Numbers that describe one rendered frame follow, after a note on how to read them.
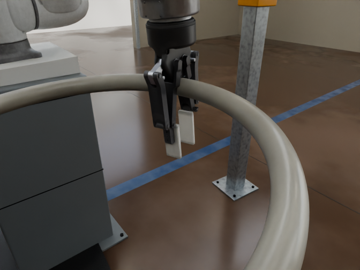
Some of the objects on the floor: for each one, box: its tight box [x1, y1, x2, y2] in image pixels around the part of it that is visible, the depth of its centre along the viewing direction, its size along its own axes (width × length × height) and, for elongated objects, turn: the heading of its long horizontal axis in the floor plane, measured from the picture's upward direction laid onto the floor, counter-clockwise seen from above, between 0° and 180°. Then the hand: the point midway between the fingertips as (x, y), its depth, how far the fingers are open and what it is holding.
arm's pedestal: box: [0, 72, 128, 270], centre depth 117 cm, size 50×50×80 cm
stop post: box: [212, 0, 277, 201], centre depth 141 cm, size 20×20×109 cm
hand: (180, 135), depth 51 cm, fingers closed on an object, 4 cm apart
